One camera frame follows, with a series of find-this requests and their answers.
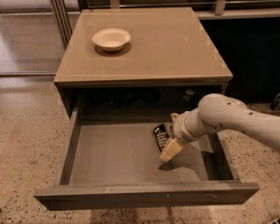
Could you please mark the black rxbar chocolate bar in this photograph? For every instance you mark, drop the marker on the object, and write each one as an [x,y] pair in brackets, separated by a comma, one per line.
[161,136]

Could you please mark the small metal drawer stopper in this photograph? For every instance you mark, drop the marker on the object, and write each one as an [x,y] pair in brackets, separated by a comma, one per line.
[188,94]

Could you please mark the white ceramic bowl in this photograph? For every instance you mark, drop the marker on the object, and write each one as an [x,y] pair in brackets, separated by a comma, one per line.
[111,39]

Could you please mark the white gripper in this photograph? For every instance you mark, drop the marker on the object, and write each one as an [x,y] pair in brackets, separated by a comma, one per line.
[179,129]

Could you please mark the dark object on floor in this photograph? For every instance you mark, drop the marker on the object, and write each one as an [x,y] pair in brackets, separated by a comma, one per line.
[276,102]

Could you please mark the grey drawer cabinet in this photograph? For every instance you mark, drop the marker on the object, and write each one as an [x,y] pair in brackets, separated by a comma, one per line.
[169,47]

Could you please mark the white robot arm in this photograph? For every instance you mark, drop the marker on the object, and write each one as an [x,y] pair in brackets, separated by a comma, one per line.
[217,112]

